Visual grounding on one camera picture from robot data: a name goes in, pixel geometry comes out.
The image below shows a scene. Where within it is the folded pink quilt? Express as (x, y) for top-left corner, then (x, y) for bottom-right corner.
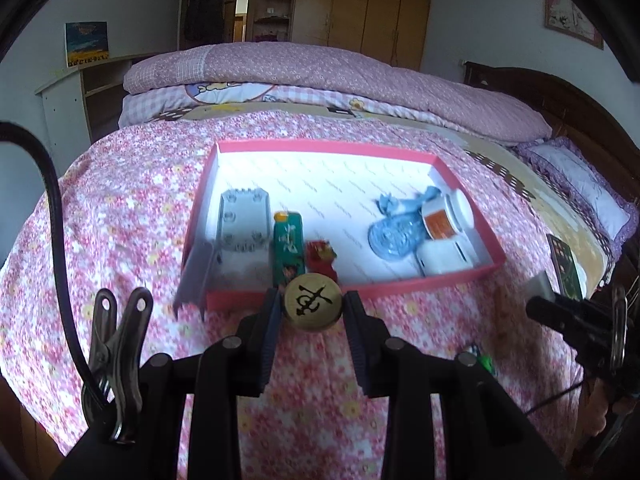
(118, 42), (553, 141)

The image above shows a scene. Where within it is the black cable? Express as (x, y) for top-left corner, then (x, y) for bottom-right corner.
(0, 120), (108, 401)

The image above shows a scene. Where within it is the dark smartphone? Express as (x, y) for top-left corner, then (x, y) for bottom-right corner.
(546, 232), (585, 302)

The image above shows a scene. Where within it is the green toy car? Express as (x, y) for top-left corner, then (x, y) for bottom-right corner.
(272, 211), (307, 289)

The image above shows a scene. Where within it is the pink floral bedsheet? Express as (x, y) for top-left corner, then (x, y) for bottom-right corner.
(0, 110), (596, 480)

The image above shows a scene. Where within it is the red toy figure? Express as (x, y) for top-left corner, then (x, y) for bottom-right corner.
(305, 240), (339, 282)

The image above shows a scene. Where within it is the dark hanging coat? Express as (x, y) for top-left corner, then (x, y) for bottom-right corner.
(182, 0), (224, 51)

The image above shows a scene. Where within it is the blue and yellow painting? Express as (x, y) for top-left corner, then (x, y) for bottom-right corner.
(65, 21), (109, 68)

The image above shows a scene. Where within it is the wooden wardrobe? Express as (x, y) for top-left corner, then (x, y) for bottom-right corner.
(170, 0), (435, 72)

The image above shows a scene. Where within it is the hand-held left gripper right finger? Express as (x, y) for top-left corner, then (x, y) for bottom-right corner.
(342, 290), (563, 480)

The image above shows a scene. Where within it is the white earbud case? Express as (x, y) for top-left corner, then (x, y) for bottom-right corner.
(415, 235), (477, 277)

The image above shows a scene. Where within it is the white shelf unit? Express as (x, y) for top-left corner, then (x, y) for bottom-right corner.
(34, 53), (161, 147)

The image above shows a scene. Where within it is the brown wooden board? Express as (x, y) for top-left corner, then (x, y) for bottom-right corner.
(0, 374), (63, 480)

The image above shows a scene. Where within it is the small green toy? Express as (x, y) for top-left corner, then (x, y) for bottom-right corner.
(467, 345), (497, 377)

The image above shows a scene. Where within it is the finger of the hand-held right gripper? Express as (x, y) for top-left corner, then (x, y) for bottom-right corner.
(525, 295), (618, 361)

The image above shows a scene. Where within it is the white bottle orange label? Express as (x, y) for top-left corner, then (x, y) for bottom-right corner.
(420, 188), (475, 241)

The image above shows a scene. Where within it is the dark wooden headboard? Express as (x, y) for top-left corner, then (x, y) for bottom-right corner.
(464, 61), (640, 281)

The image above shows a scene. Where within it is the pink shallow cardboard box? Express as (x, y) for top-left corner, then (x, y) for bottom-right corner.
(176, 139), (507, 312)

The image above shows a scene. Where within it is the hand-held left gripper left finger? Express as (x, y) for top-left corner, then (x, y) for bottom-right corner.
(139, 287), (285, 480)

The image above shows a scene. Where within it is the grey plastic toy ramp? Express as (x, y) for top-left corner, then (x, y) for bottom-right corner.
(174, 186), (274, 322)

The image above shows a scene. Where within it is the person's right hand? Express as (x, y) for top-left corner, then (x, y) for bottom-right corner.
(586, 377), (620, 442)

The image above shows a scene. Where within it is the purple frilled pillow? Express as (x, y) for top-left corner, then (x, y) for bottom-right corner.
(515, 136), (640, 256)

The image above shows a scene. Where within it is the blue dragon figurine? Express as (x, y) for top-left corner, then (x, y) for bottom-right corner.
(368, 186), (444, 262)

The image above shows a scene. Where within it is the framed wall photo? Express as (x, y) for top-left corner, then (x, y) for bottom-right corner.
(544, 0), (605, 51)

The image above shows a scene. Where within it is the metal spring clamp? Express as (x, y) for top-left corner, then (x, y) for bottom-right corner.
(81, 287), (155, 445)

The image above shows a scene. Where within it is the yellow round chess piece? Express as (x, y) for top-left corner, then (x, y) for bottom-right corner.
(283, 272), (345, 332)

